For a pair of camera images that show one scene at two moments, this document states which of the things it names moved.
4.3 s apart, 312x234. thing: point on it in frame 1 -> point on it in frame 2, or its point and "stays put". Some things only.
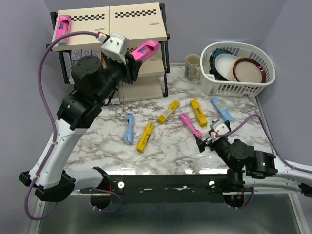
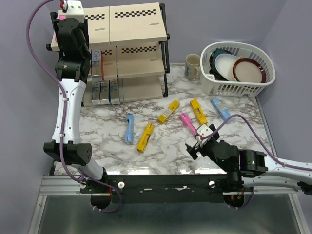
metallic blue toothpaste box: x=115 y=100 stays put
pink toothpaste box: x=186 y=120 stays put
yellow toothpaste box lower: x=142 y=144 stays put
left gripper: x=130 y=69 -> x=84 y=29
